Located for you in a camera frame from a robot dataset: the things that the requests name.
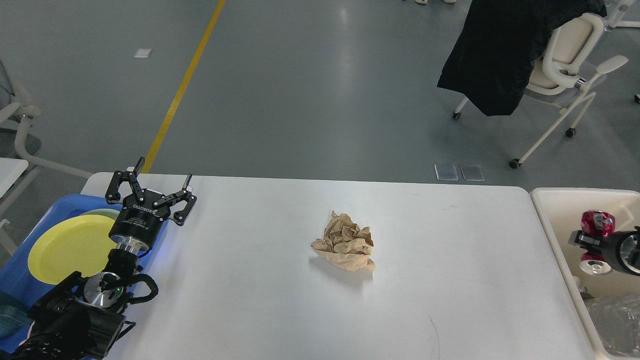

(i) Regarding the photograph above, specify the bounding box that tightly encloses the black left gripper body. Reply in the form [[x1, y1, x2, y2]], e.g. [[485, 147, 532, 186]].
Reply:
[[109, 194, 170, 251]]

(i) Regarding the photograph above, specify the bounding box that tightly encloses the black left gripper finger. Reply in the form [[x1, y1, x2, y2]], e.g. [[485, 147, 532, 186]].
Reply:
[[104, 157, 147, 205], [151, 173, 197, 227]]

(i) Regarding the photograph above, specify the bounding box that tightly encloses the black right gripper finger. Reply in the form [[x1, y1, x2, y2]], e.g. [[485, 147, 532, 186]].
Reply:
[[569, 230, 605, 254]]

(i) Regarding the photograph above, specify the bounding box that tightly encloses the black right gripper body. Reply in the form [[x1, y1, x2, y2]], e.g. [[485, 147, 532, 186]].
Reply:
[[601, 226, 640, 277]]

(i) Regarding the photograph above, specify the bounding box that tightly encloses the crushed red can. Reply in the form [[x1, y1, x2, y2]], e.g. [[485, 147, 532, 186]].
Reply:
[[579, 209, 615, 276]]

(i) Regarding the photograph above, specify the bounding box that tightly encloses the yellow plastic plate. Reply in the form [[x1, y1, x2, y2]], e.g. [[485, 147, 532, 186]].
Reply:
[[27, 214, 115, 285]]

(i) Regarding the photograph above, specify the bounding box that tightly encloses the clear plastic wrap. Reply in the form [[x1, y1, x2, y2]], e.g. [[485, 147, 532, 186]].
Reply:
[[584, 292, 640, 358]]

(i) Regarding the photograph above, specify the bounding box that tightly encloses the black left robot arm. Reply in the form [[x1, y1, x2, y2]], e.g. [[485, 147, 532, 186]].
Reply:
[[1, 157, 197, 360]]

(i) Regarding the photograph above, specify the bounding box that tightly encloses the cream plastic bin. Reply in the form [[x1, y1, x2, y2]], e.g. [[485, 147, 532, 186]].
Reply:
[[530, 187, 640, 360]]

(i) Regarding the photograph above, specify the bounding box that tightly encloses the white side table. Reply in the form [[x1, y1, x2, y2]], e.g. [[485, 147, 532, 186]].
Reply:
[[0, 158, 40, 256]]

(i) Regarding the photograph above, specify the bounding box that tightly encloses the blue plastic tray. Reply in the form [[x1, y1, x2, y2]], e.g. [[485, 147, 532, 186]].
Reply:
[[0, 194, 161, 360]]

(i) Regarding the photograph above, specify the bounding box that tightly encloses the clear floor plate right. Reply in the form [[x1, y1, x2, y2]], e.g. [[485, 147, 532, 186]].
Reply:
[[460, 164, 485, 182]]

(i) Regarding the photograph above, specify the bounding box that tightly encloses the clear floor plate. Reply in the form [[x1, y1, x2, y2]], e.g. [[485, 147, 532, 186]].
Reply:
[[434, 163, 459, 182], [460, 164, 485, 182]]

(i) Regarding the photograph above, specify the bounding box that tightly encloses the clear floor plate left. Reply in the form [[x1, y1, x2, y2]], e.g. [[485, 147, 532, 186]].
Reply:
[[434, 163, 459, 182]]

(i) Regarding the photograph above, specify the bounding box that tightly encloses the white office chair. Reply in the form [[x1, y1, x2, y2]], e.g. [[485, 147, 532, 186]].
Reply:
[[452, 12, 629, 169]]

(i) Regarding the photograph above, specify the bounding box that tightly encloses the crumpled brown paper ball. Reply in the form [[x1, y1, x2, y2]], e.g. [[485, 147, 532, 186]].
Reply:
[[310, 211, 377, 272]]

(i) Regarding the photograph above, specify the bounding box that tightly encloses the black jacket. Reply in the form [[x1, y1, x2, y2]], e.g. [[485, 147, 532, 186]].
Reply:
[[437, 0, 608, 117]]

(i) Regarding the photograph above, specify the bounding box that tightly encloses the white chair base far right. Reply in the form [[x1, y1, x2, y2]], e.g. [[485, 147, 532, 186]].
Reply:
[[605, 0, 640, 31]]

